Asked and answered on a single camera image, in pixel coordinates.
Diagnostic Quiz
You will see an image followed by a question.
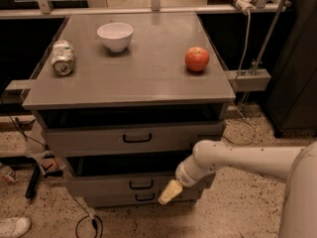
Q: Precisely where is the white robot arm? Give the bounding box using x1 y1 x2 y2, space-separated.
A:
158 140 317 238

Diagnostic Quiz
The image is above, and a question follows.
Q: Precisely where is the black tool on floor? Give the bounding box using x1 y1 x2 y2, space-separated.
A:
25 164 63 199

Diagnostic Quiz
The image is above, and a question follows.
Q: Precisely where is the grey top drawer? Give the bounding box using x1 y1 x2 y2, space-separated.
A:
43 121 225 157

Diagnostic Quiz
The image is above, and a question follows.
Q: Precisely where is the metal diagonal rod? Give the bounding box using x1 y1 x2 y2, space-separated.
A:
236 0 286 111

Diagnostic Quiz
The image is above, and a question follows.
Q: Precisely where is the grey side bracket block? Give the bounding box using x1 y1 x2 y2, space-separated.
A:
226 69 271 92

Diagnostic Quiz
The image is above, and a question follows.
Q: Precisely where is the crushed soda can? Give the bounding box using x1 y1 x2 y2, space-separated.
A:
51 40 74 75

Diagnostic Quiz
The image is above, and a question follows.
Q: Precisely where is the plastic bottle on floor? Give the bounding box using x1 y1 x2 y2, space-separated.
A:
0 165 18 184

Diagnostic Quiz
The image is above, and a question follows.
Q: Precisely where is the white power cable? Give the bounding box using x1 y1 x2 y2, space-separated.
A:
221 9 259 147

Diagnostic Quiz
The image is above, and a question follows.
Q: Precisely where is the red apple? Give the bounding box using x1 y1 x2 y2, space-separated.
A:
185 47 210 72

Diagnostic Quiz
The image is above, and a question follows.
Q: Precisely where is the white ceramic bowl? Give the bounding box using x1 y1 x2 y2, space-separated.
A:
97 23 134 52

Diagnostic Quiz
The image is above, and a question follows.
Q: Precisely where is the black floor cable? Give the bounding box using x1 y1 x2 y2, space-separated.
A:
0 96 104 238

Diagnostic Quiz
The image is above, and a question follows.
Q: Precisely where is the white sneaker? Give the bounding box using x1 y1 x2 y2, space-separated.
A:
0 217 32 238

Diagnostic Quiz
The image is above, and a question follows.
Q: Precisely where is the grey drawer cabinet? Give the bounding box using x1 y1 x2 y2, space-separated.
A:
21 12 236 208

